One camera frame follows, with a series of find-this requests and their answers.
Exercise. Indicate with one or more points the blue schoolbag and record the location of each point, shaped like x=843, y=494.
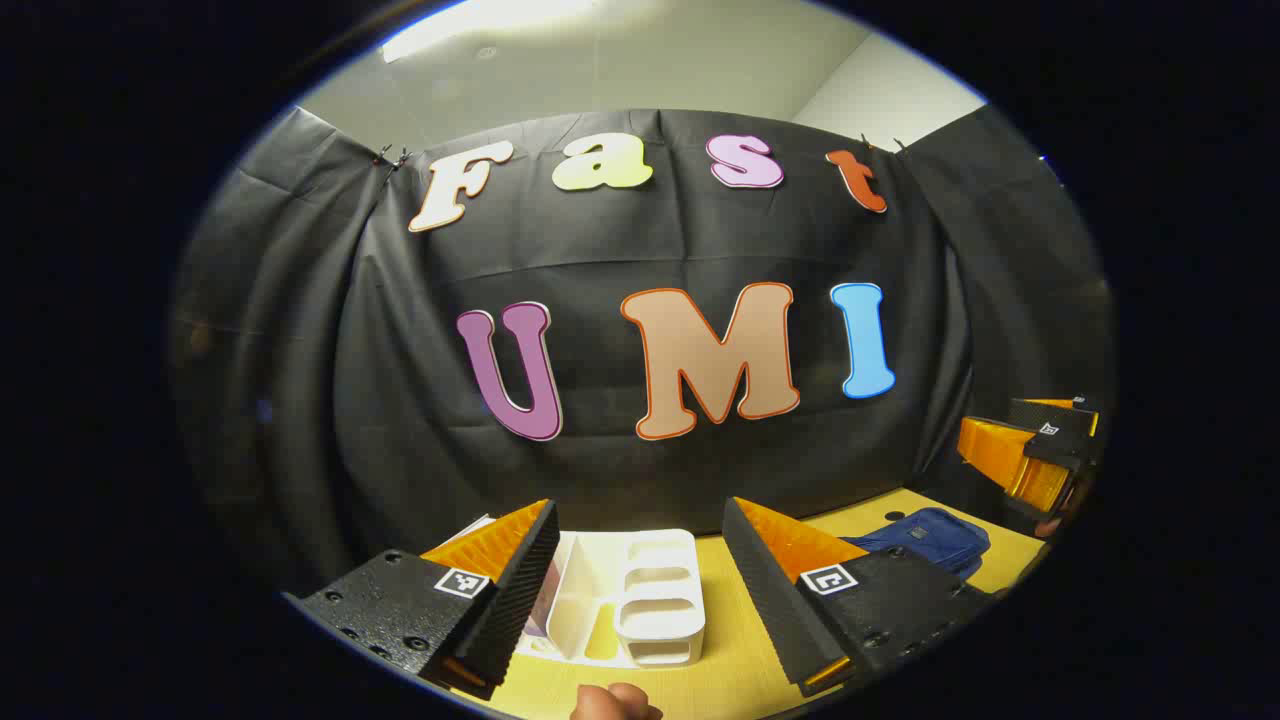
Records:
x=925, y=540

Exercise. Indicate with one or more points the white plastic bookshelf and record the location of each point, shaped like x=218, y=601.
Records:
x=640, y=590

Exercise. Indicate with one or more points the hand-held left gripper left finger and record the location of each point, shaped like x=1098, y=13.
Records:
x=510, y=610

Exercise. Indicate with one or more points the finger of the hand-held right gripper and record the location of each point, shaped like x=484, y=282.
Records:
x=1060, y=415
x=1010, y=460

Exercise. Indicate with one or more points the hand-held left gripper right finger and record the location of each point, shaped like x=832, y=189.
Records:
x=775, y=610

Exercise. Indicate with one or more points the black backdrop cloth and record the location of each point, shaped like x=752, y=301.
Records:
x=620, y=250

